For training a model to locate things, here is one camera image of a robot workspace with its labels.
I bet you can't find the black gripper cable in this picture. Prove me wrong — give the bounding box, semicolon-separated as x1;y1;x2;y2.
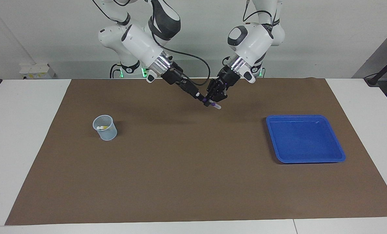
154;39;211;87
242;0;280;24

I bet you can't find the brown table mat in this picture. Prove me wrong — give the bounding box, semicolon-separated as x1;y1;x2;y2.
5;77;387;226

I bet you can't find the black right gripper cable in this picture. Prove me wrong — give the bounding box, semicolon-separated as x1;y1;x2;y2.
154;39;211;87

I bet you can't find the purple pen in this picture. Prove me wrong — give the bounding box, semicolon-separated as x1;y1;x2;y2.
203;98;222;110

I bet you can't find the blue plastic tray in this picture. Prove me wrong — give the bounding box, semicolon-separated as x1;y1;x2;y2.
266;114;346;163

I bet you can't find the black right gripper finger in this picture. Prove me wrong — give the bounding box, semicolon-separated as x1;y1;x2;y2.
180;78;208;103
180;83;206;105

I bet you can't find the black stand leg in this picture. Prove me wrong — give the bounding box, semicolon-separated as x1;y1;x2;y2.
364;51;387;87

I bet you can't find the black base cable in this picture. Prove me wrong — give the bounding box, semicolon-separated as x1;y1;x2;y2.
110;63;123;79

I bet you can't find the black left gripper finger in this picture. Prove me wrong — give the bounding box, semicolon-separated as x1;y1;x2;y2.
206;80;219;107
217;85;228;102

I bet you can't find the white socket box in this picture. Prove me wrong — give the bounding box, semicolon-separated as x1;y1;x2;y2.
20;63;56;79

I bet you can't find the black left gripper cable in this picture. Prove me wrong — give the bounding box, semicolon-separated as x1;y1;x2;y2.
242;0;280;24

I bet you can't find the translucent plastic cup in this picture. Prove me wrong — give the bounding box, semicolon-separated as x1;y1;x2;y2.
93;115;118;141

